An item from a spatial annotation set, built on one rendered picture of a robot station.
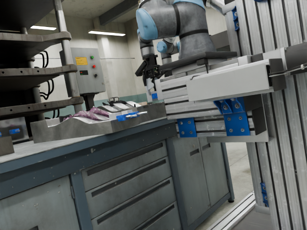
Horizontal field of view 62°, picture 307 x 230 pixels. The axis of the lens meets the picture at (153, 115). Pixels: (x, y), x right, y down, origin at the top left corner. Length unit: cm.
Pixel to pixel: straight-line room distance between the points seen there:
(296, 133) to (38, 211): 99
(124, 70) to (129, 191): 939
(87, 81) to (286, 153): 169
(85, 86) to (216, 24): 678
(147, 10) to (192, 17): 17
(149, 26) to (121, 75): 946
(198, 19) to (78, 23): 899
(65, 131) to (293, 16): 105
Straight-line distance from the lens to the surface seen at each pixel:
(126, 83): 1050
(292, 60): 86
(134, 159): 136
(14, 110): 193
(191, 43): 101
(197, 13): 104
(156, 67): 139
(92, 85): 231
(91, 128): 120
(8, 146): 119
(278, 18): 106
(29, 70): 202
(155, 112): 150
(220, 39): 551
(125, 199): 134
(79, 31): 983
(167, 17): 101
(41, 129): 142
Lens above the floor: 90
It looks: 3 degrees down
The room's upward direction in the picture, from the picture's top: 10 degrees counter-clockwise
